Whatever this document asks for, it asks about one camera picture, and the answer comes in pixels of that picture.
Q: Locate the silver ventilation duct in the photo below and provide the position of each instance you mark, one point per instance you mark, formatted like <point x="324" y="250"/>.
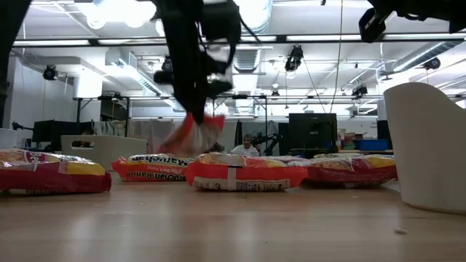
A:
<point x="418" y="60"/>
<point x="247" y="60"/>

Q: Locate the black background robot arm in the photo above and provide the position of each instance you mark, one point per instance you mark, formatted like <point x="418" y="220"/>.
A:
<point x="271" y="140"/>

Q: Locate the black ceiling spotlight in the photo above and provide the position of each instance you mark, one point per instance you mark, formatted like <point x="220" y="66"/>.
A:
<point x="50" y="72"/>
<point x="294" y="58"/>
<point x="432" y="63"/>
<point x="166" y="64"/>
<point x="360" y="90"/>

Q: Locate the wide black monitor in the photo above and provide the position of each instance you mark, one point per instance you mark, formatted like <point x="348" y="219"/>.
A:
<point x="51" y="132"/>

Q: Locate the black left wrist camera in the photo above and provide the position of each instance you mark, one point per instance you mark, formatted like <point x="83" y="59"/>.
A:
<point x="222" y="20"/>

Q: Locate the large black monitor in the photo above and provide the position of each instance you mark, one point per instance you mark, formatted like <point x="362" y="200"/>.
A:
<point x="313" y="131"/>

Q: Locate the black horizontal rig beam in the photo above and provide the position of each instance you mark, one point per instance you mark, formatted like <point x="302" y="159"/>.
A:
<point x="281" y="38"/>

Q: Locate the blue storage bin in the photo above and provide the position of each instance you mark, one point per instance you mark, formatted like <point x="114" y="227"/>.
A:
<point x="371" y="145"/>

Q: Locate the person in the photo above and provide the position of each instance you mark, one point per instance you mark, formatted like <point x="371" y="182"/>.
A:
<point x="247" y="150"/>

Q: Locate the coloured storage box stack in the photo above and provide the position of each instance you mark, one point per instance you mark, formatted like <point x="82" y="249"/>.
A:
<point x="346" y="142"/>

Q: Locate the white plastic bin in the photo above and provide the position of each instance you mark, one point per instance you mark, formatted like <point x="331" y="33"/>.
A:
<point x="426" y="153"/>

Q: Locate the light grey plastic bin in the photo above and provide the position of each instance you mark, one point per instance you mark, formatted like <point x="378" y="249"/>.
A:
<point x="109" y="149"/>

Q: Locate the red Maruchan beef noodle pack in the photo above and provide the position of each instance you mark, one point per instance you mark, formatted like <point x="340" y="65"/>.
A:
<point x="54" y="178"/>
<point x="346" y="172"/>

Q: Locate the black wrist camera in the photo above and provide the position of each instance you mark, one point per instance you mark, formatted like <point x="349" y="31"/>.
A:
<point x="222" y="20"/>
<point x="372" y="25"/>

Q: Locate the white hanging cloth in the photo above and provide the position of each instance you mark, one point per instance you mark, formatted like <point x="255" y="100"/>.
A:
<point x="145" y="134"/>

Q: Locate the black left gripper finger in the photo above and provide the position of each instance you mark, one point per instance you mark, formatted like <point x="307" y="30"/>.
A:
<point x="196" y="109"/>

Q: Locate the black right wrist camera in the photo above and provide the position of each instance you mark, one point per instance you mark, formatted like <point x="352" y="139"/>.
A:
<point x="372" y="25"/>

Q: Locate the orange Maruchan noodle pack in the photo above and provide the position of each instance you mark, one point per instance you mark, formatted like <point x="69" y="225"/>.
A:
<point x="145" y="171"/>
<point x="189" y="140"/>
<point x="236" y="174"/>

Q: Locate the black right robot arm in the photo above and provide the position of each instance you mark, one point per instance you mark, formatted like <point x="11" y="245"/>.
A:
<point x="418" y="11"/>

